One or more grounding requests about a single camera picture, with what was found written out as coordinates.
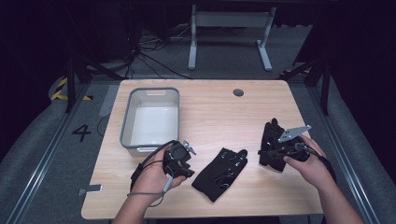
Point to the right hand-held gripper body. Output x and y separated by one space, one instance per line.
292 133

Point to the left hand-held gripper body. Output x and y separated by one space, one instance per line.
177 154

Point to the black glove with white print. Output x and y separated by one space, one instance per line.
211 183
271 130

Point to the white bin with grey rim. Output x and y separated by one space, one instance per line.
154 124

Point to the person's left hand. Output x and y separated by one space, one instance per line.
152 180

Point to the person's right hand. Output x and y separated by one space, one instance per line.
314 169

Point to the black metal stand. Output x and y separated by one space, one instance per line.
71 84
325 87

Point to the yellow and black hazard tape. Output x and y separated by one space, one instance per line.
60 90

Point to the small metal table bracket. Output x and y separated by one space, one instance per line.
93 188

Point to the grey metal table frame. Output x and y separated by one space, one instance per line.
232 19

